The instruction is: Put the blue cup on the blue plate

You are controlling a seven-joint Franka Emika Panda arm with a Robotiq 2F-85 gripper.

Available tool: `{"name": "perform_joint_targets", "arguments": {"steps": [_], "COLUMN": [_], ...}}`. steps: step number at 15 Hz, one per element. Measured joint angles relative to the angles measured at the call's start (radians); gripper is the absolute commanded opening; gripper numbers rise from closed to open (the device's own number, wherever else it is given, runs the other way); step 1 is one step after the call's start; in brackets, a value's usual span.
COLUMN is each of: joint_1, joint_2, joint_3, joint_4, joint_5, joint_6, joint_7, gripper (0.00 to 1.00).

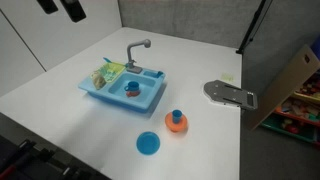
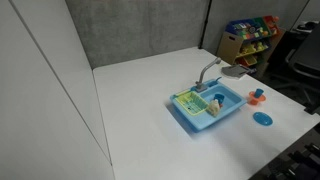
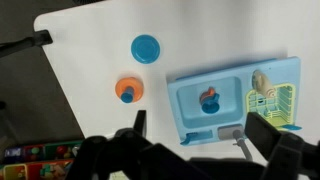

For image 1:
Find blue toy cup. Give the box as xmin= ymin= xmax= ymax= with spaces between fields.
xmin=171 ymin=109 xmax=184 ymax=124

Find small red-orange plate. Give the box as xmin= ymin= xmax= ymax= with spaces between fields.
xmin=125 ymin=90 xmax=140 ymax=98

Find orange cup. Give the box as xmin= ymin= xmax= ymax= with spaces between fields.
xmin=164 ymin=111 xmax=189 ymax=133

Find blue toy plate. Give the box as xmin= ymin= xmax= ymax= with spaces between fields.
xmin=136 ymin=131 xmax=161 ymax=156

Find grey metal mounting plate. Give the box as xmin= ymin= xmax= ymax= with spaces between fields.
xmin=203 ymin=79 xmax=259 ymax=111

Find grey toy faucet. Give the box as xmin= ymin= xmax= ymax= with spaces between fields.
xmin=126 ymin=38 xmax=152 ymax=74

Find yellow-green dish rack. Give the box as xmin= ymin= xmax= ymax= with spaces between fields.
xmin=89 ymin=61 xmax=127 ymax=90

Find blue toy sink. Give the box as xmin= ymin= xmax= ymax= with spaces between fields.
xmin=78 ymin=61 xmax=167 ymax=114

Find beige printed sponge pack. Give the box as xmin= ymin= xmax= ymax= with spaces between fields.
xmin=90 ymin=68 xmax=108 ymax=90

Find pale yellow sticky note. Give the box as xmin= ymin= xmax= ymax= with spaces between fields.
xmin=220 ymin=73 xmax=235 ymax=82

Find black stand pole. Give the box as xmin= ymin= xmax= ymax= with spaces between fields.
xmin=235 ymin=0 xmax=268 ymax=55

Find wooden toy shelf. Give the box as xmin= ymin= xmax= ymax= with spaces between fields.
xmin=246 ymin=44 xmax=320 ymax=148

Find blue toy storage bin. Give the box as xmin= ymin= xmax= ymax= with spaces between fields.
xmin=311 ymin=34 xmax=320 ymax=61

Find blue cup with handle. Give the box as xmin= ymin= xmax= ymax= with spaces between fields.
xmin=124 ymin=80 xmax=140 ymax=93

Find black equipment frame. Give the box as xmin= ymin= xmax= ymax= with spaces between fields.
xmin=0 ymin=133 xmax=111 ymax=180

